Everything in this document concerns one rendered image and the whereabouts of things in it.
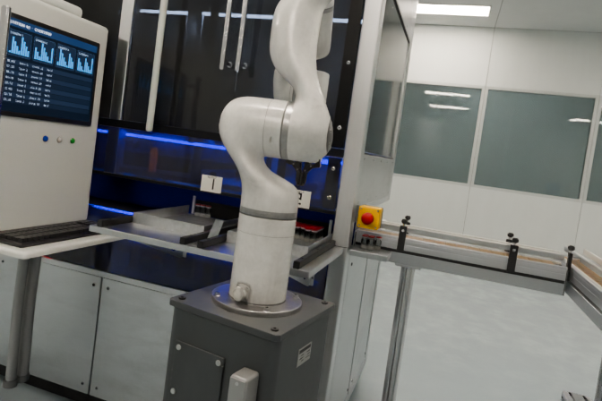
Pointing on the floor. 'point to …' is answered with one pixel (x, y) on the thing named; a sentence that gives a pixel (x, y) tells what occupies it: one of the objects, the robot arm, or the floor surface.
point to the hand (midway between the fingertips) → (301, 178)
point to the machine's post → (355, 153)
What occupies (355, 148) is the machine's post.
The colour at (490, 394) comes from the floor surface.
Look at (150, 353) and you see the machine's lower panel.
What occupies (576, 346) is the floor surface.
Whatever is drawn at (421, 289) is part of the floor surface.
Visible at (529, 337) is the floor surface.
